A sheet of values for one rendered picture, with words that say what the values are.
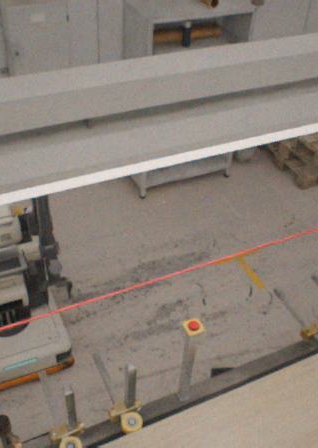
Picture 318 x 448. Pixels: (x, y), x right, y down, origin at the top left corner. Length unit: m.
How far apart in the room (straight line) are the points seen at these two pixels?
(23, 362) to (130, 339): 0.75
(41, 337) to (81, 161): 2.43
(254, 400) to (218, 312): 1.50
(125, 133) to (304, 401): 1.70
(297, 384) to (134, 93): 1.76
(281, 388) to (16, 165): 1.76
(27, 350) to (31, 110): 2.47
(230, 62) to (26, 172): 0.36
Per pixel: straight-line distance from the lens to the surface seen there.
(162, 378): 3.31
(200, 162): 4.79
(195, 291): 3.77
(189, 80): 0.83
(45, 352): 3.12
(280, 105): 0.96
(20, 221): 2.47
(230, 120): 0.90
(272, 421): 2.22
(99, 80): 0.78
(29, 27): 3.72
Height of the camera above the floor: 2.80
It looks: 42 degrees down
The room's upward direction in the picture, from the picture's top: 4 degrees clockwise
